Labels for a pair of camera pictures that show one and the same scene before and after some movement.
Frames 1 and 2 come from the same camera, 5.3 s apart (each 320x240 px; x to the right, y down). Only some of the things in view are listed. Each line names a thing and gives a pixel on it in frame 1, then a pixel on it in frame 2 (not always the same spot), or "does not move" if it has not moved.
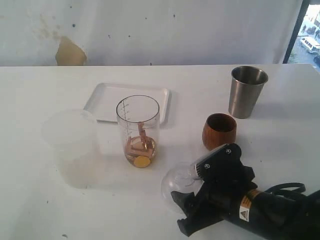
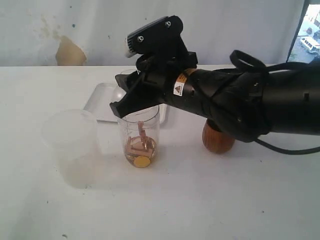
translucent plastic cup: (74, 136) does not move
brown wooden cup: (218, 130) does not move
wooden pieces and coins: (140, 150) does not move
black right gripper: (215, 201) to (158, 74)
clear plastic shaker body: (138, 116) does not move
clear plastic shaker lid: (180, 177) to (118, 92)
